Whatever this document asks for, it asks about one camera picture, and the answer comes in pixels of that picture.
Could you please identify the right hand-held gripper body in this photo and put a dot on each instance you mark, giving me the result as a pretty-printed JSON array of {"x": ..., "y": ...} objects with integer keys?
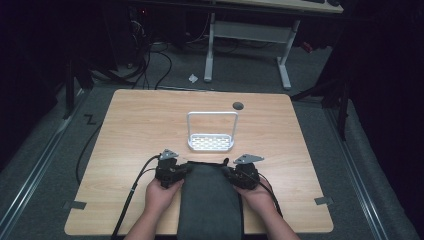
[{"x": 246, "y": 175}]

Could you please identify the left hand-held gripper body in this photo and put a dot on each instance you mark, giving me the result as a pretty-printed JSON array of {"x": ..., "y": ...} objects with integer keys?
[{"x": 166, "y": 171}]

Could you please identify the dark grey cloth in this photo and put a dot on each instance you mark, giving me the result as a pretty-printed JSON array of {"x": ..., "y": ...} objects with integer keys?
[{"x": 210, "y": 200}]

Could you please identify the person's right hand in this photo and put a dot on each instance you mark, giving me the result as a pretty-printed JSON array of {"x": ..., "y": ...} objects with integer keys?
[{"x": 258, "y": 198}]

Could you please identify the person's left hand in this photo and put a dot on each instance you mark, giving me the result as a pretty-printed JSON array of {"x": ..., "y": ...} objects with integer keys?
[{"x": 160, "y": 198}]

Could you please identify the dark round table grommet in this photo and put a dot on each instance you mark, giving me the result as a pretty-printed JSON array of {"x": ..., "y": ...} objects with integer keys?
[{"x": 238, "y": 106}]

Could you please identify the grey tape strip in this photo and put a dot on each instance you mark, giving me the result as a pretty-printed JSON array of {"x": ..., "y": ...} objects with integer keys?
[
  {"x": 323, "y": 200},
  {"x": 75, "y": 205}
]

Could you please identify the white paper scrap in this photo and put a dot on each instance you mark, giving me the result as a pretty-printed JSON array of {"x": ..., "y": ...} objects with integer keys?
[{"x": 193, "y": 78}]

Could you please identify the black metal stand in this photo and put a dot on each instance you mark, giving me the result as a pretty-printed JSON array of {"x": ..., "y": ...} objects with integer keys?
[
  {"x": 70, "y": 90},
  {"x": 341, "y": 110}
]

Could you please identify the white-legged wooden desk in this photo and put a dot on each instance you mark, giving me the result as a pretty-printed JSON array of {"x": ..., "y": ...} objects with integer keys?
[{"x": 248, "y": 31}]

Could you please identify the black keyboard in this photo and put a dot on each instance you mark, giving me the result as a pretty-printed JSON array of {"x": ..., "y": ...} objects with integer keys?
[{"x": 313, "y": 1}]

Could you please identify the black computer mouse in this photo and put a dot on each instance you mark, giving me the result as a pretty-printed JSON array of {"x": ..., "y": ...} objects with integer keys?
[{"x": 333, "y": 2}]

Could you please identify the metal floor rail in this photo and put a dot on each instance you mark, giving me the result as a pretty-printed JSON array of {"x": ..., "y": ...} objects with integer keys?
[
  {"x": 358, "y": 173},
  {"x": 36, "y": 163}
]

